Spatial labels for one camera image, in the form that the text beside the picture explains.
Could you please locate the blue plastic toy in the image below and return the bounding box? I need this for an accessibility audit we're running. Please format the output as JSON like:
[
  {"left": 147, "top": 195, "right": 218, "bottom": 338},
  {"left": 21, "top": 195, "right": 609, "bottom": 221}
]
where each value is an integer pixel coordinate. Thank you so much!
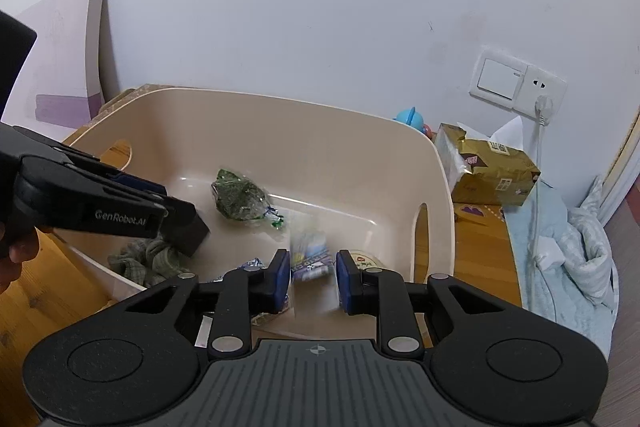
[{"left": 392, "top": 107, "right": 434, "bottom": 140}]

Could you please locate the beige plastic storage bin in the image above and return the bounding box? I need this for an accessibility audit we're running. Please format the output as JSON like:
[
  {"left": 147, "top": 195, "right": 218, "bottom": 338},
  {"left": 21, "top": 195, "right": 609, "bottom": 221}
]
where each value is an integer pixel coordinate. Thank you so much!
[{"left": 52, "top": 87, "right": 456, "bottom": 344}]

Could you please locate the white and purple board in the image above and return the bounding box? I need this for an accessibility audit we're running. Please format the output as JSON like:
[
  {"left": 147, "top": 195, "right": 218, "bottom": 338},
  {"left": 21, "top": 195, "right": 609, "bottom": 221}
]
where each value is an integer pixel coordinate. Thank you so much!
[{"left": 0, "top": 0, "right": 109, "bottom": 131}]

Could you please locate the person's left hand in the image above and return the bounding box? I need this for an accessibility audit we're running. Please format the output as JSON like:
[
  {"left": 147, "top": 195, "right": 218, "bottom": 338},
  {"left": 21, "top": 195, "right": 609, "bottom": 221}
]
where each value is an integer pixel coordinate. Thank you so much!
[{"left": 0, "top": 227, "right": 42, "bottom": 296}]

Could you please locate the white power cable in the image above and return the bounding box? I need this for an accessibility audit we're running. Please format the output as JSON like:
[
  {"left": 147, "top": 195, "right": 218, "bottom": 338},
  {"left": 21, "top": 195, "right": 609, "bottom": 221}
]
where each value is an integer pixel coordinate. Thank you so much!
[{"left": 520, "top": 122, "right": 547, "bottom": 310}]

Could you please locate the green checked cloth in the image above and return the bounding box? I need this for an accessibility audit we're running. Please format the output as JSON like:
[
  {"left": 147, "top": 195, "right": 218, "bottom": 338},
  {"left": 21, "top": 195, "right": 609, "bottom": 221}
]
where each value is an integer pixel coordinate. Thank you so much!
[{"left": 107, "top": 239, "right": 194, "bottom": 288}]

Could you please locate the white small box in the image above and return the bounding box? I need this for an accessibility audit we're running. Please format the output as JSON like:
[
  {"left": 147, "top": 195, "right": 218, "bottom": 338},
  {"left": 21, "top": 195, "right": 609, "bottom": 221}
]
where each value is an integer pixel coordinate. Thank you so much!
[{"left": 194, "top": 313, "right": 212, "bottom": 349}]

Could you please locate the white power plug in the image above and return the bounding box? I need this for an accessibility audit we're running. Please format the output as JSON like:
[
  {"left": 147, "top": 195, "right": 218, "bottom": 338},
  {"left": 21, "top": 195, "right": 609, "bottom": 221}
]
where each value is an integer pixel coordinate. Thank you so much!
[{"left": 534, "top": 94, "right": 554, "bottom": 126}]

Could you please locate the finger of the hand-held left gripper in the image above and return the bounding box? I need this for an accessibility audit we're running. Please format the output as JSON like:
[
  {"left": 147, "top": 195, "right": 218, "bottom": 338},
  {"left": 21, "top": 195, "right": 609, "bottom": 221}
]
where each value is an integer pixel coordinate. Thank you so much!
[
  {"left": 114, "top": 191, "right": 197, "bottom": 231},
  {"left": 12, "top": 125, "right": 169, "bottom": 198}
]

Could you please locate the white power adapter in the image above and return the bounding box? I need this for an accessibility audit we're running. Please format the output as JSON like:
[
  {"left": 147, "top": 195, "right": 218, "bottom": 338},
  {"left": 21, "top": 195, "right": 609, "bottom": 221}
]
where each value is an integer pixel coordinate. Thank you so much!
[{"left": 530, "top": 239, "right": 566, "bottom": 271}]

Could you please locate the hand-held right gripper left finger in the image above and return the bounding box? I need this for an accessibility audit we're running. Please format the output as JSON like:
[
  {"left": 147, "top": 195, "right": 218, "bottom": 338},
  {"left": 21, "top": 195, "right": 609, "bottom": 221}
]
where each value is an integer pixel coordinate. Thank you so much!
[{"left": 117, "top": 249, "right": 294, "bottom": 359}]

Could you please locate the white wall socket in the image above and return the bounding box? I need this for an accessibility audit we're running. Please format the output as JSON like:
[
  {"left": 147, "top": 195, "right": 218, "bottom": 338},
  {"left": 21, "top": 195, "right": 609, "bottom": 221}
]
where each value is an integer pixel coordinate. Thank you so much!
[{"left": 520, "top": 67, "right": 569, "bottom": 118}]

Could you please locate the blue white patterned tissue pack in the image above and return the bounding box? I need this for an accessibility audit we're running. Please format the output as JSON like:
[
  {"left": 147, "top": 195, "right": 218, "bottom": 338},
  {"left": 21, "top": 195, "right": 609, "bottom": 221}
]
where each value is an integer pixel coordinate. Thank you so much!
[{"left": 289, "top": 213, "right": 334, "bottom": 283}]

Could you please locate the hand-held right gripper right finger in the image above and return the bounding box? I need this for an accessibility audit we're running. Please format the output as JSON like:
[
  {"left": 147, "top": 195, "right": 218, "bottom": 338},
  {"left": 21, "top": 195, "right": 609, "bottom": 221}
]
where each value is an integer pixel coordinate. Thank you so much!
[{"left": 334, "top": 249, "right": 507, "bottom": 359}]

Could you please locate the light blue blanket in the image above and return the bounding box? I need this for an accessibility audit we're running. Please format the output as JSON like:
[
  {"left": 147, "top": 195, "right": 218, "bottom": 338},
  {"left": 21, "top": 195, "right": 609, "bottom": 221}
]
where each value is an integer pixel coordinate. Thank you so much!
[{"left": 502, "top": 177, "right": 621, "bottom": 349}]

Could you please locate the gold tissue pack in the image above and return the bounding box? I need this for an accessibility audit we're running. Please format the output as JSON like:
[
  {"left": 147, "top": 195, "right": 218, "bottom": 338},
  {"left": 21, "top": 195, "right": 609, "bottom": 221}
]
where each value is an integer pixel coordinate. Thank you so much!
[{"left": 434, "top": 116, "right": 542, "bottom": 208}]

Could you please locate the colourful cartoon print box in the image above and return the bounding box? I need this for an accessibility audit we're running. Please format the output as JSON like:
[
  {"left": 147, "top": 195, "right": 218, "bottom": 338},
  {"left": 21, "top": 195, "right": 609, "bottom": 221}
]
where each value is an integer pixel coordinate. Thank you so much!
[{"left": 212, "top": 256, "right": 294, "bottom": 324}]

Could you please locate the clear bag of dried lavender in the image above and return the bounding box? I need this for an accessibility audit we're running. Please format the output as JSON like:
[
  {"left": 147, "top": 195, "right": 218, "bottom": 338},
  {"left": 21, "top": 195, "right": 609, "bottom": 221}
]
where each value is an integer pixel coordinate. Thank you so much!
[{"left": 210, "top": 168, "right": 285, "bottom": 228}]

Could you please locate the white wall switch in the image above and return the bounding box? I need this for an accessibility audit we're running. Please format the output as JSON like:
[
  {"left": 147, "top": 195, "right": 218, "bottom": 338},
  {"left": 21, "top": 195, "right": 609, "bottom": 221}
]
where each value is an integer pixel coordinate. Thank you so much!
[{"left": 469, "top": 48, "right": 527, "bottom": 110}]

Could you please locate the round metal tin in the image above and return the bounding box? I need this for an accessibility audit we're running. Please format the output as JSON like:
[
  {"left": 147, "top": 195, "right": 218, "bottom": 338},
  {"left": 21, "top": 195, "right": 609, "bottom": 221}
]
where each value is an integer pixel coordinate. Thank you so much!
[{"left": 347, "top": 249, "right": 386, "bottom": 269}]

